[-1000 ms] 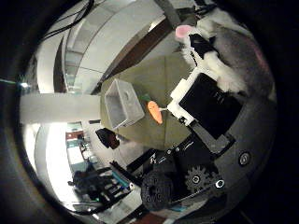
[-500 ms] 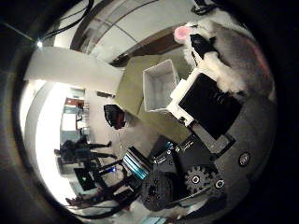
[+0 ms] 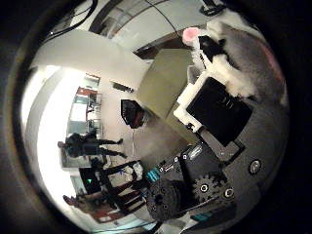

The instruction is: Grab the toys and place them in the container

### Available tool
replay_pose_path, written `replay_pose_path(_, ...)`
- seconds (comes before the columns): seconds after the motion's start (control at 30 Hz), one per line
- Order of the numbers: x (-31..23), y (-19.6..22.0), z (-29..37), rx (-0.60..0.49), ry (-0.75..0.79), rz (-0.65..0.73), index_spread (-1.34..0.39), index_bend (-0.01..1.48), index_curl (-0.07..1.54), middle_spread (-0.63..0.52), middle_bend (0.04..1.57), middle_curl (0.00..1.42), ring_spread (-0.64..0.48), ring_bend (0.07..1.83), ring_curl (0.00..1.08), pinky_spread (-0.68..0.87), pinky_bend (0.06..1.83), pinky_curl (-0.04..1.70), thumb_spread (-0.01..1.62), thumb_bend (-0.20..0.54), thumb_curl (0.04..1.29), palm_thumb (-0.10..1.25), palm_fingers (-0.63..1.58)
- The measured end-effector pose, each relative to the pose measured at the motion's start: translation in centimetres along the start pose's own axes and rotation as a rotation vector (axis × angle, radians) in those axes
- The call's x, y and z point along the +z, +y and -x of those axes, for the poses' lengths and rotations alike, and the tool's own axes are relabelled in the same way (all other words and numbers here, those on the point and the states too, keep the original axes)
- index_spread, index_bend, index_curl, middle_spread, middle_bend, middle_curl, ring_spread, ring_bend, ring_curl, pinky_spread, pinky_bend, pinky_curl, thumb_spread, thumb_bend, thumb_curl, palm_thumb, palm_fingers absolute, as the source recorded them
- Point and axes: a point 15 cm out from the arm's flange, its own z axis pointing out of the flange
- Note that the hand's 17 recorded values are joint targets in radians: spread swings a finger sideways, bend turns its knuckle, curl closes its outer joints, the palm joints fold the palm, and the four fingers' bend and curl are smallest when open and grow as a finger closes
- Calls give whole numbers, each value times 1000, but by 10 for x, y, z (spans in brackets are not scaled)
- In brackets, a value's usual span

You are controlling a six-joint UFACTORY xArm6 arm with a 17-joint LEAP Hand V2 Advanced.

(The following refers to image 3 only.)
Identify standing person in dark clothes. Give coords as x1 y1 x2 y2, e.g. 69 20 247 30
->
58 129 129 160

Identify olive green table cloth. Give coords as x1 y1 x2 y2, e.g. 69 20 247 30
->
136 48 203 144

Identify seated person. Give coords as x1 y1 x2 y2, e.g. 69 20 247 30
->
62 189 111 214

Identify black chair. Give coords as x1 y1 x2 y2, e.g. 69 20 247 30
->
120 98 147 130

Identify grey plush mouse pink ears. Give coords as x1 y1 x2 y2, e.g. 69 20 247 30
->
181 9 291 108

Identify black equipment cart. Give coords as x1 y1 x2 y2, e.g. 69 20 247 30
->
79 159 150 215

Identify black cable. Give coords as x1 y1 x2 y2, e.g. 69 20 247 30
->
42 0 100 43

